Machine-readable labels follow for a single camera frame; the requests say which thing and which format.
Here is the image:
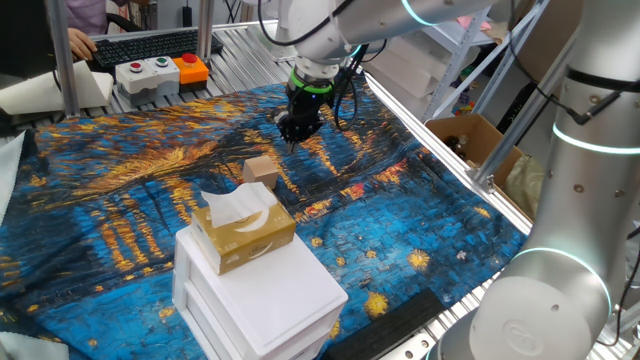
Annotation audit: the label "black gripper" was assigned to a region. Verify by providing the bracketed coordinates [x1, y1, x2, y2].
[275, 88, 332, 155]

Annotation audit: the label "small wooden block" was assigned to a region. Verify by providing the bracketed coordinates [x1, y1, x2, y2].
[242, 154, 281, 190]

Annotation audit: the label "white foam packaging block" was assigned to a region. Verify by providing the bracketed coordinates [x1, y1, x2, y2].
[360, 35, 454, 120]

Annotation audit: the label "person's bare hand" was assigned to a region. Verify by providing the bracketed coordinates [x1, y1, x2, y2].
[67, 27, 99, 63]

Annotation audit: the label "green ringed wrist flange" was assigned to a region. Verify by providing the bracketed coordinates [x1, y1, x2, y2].
[288, 68, 335, 96]

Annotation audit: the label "white tissue sheet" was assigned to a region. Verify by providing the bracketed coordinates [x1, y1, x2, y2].
[200, 181, 279, 229]

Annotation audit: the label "orange emergency stop box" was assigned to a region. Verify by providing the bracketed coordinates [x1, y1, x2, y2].
[173, 52, 211, 94]

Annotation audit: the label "golden tissue box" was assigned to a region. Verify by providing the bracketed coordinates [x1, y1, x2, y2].
[190, 199, 298, 276]

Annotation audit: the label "starry night painting tablecloth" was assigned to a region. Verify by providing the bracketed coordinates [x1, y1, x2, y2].
[0, 74, 531, 360]

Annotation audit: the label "grey two-button control box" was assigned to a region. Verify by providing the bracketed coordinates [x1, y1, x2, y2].
[114, 55, 182, 107]

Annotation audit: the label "small bottles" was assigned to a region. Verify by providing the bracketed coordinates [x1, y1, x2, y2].
[444, 133, 472, 160]

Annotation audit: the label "white metal shelf rack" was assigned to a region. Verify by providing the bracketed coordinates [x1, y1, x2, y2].
[422, 0, 551, 124]

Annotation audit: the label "black computer keyboard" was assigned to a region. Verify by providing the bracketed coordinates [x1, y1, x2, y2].
[92, 28, 225, 69]

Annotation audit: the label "white plastic drawer unit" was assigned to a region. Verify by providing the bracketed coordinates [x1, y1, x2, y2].
[172, 225, 350, 360]

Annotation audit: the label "open cardboard box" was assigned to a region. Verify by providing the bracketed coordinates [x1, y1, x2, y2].
[424, 113, 525, 189]

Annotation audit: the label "black office chair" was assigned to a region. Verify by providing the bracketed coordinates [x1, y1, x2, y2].
[103, 12, 144, 35]

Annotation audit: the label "pink paper sheet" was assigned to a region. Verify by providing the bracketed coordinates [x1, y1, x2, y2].
[456, 14, 492, 32]

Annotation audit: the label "black foam strip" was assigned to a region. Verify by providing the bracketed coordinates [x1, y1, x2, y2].
[322, 287, 446, 360]

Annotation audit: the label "diagonal aluminium strut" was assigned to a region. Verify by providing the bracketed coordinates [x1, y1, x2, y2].
[471, 34, 577, 194]

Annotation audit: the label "beige cloth bag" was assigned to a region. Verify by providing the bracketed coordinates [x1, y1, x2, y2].
[503, 153, 546, 219]

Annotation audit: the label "person in pink shirt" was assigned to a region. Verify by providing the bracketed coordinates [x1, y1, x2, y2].
[64, 0, 109, 36]

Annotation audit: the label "white folded foam sheet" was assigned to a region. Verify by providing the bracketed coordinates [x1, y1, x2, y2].
[0, 60, 115, 117]

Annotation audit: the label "large brown cardboard panel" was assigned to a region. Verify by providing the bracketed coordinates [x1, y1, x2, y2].
[509, 0, 584, 84]

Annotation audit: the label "black computer monitor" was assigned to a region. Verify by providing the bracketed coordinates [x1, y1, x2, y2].
[0, 0, 59, 79]

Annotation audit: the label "white cloth piece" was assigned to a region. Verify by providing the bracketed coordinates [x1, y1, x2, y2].
[0, 130, 27, 224]
[0, 330, 71, 360]

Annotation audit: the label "black gripper cable bundle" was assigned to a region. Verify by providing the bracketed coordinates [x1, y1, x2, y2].
[331, 43, 389, 133]

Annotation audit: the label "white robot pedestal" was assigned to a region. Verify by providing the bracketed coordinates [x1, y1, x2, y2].
[247, 0, 301, 64]

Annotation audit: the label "thin black looped cable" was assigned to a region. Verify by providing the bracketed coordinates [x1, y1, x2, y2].
[257, 0, 357, 48]

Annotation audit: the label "aluminium frame post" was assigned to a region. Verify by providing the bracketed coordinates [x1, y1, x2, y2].
[45, 0, 82, 119]
[196, 0, 216, 64]

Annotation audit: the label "aluminium table edge rail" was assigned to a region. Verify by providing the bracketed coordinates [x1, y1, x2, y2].
[364, 72, 539, 237]

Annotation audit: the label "black cable with plug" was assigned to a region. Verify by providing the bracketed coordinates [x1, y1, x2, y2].
[507, 0, 640, 127]

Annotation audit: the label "thin black hanging cable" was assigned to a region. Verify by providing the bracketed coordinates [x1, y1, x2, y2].
[597, 225, 640, 349]

